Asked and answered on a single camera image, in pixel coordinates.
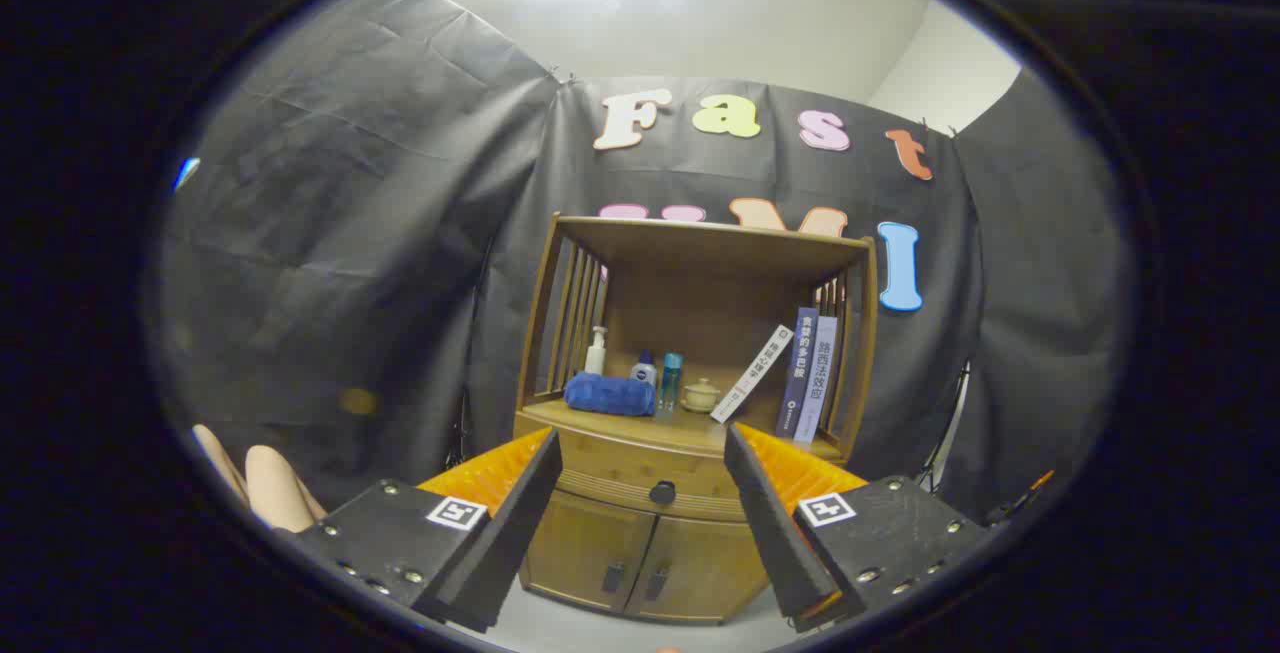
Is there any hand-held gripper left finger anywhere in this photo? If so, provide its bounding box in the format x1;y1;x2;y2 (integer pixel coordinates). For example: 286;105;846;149
295;426;564;634

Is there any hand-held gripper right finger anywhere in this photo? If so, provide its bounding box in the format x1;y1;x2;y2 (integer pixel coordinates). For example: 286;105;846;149
722;421;993;634

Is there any wooden cabinet door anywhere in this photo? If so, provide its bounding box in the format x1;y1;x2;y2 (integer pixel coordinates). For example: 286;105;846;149
518;489;658;616
625;518;773;626

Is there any wooden countertop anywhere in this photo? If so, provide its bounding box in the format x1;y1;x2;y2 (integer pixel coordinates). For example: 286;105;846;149
520;398;846;462

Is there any wooden cabinet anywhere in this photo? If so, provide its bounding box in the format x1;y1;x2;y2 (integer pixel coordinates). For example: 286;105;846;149
512;215;881;626

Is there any light purple book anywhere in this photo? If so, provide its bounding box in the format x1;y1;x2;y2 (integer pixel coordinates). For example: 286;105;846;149
795;315;839;445

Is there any dark blue book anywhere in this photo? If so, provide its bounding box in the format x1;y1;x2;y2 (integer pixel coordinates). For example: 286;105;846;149
775;307;820;440

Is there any white book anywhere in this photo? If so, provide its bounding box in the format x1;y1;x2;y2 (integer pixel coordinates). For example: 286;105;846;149
710;324;795;425

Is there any blue rolled towel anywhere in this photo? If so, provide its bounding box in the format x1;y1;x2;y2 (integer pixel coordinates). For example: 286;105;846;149
563;372;658;418

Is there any clear blue bottle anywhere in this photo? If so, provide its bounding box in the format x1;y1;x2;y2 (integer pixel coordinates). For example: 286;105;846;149
658;352;685;418

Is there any black device with orange tip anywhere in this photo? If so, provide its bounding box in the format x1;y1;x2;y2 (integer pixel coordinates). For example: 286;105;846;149
985;470;1056;526

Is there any light wooden chair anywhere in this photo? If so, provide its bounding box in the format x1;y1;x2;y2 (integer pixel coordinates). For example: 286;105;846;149
192;423;329;534

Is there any black backdrop cloth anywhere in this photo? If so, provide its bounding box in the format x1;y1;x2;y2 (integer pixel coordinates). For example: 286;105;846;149
160;0;1136;524

